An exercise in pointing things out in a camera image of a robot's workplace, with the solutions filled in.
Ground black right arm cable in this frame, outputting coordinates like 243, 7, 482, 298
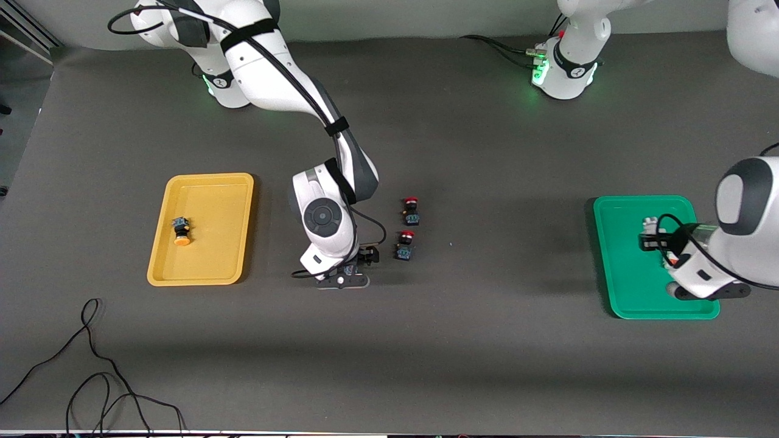
108, 0, 388, 277

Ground yellow plastic tray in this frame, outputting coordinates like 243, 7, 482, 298
147, 173, 255, 287

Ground black loose cable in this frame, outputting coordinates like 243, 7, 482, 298
66, 372, 187, 436
0, 297, 153, 436

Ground green plastic tray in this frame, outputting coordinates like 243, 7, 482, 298
593, 195, 721, 321

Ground black base power cable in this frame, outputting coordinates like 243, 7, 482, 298
458, 33, 542, 69

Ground grey metal frame rail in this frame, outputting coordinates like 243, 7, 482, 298
0, 11, 63, 64

